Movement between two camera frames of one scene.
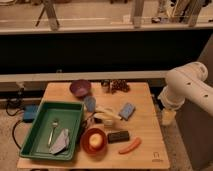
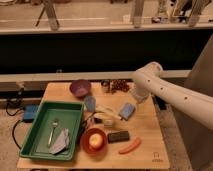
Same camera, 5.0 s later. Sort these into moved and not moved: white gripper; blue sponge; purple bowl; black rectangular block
Moved: white gripper
Not moved: blue sponge; black rectangular block; purple bowl
